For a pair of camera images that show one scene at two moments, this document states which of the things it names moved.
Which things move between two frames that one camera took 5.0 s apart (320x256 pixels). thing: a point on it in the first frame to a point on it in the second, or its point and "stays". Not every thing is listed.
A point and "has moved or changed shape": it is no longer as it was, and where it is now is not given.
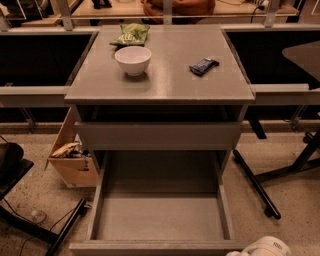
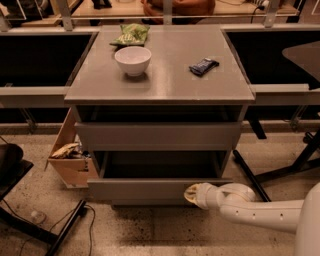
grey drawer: x=159 y=203 has moved or changed shape
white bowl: x=134 y=60 stays
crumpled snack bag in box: x=68 y=151 stays
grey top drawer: x=159 y=136 stays
